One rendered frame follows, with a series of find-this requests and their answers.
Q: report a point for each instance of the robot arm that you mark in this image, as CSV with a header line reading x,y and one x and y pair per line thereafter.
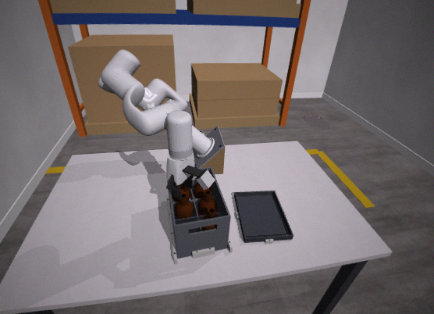
x,y
183,137

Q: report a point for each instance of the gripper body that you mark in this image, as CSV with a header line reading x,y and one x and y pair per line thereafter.
x,y
175,167

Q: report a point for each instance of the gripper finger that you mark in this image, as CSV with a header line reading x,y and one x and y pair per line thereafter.
x,y
171,186
188,182

